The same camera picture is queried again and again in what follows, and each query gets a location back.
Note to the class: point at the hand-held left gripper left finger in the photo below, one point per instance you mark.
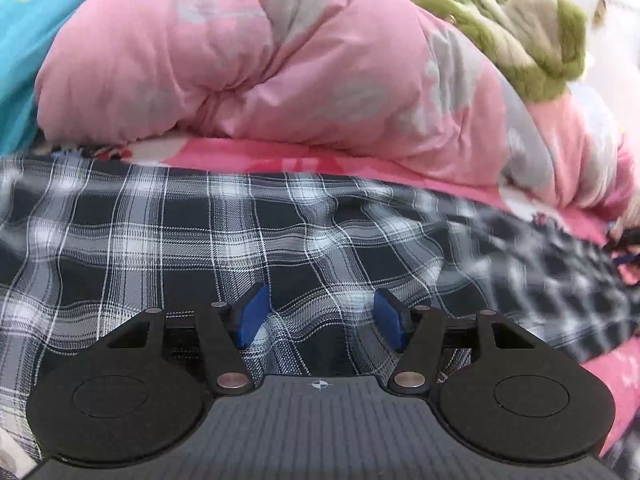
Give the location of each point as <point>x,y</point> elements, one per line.
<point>252,317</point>

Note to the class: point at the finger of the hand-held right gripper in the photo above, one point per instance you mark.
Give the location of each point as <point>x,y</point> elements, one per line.
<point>627,247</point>

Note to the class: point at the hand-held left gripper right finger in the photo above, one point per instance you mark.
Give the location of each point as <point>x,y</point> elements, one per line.
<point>387,317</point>

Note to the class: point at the black white plaid shirt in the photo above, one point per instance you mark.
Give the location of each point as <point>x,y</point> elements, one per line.
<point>200,240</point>

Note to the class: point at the pink floral fleece blanket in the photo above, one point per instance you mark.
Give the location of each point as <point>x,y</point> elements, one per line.
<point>300,157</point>

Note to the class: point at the green cream fleece garment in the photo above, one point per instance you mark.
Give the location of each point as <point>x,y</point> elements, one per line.
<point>530,45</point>

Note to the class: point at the pink grey floral duvet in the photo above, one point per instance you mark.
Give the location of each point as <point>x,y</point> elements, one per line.
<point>275,60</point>

